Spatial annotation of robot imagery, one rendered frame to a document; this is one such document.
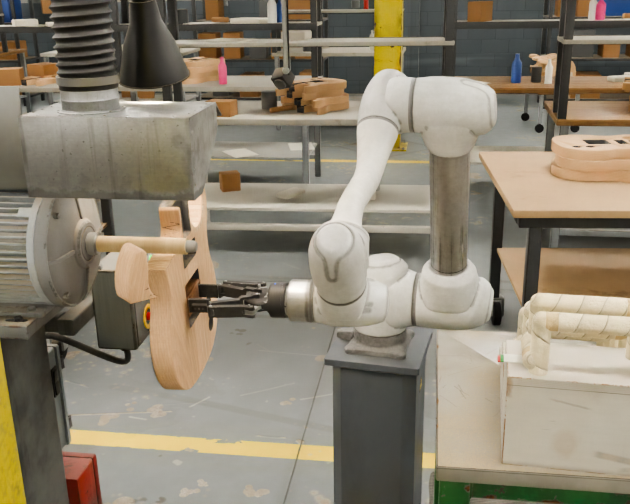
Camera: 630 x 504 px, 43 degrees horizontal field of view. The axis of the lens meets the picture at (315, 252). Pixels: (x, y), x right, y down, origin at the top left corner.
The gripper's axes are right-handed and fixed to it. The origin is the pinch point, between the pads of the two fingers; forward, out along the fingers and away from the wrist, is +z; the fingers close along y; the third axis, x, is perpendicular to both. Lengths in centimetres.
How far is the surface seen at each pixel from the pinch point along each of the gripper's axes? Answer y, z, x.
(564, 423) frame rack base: -31, -73, -7
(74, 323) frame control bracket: -2.4, 27.3, -6.0
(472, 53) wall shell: 1085, -103, -94
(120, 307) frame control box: 7.3, 20.5, -6.4
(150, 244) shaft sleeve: -12.3, 3.9, 16.8
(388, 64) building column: 672, -3, -49
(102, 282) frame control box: 7.5, 24.1, -0.3
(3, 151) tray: -17.5, 27.9, 36.6
